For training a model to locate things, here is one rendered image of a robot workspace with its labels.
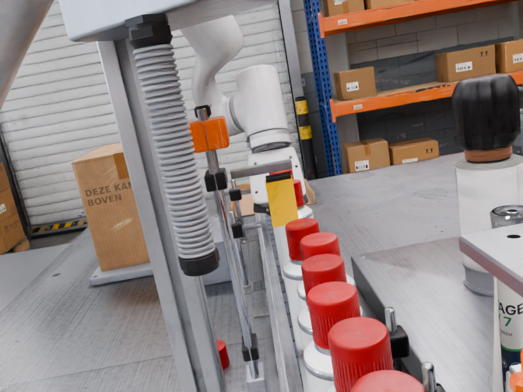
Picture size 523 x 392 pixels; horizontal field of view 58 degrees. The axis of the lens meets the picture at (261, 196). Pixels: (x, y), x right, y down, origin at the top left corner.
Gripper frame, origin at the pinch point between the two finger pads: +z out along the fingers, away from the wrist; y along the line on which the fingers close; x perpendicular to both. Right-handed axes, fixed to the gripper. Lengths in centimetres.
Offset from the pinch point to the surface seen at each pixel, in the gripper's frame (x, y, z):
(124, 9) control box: -55, -12, -18
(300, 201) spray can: -27.0, 1.4, -2.5
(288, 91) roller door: 366, 45, -145
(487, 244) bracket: -71, 5, 4
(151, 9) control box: -56, -9, -17
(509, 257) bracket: -72, 5, 5
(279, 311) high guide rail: -33.8, -3.9, 10.4
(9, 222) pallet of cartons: 347, -235, -64
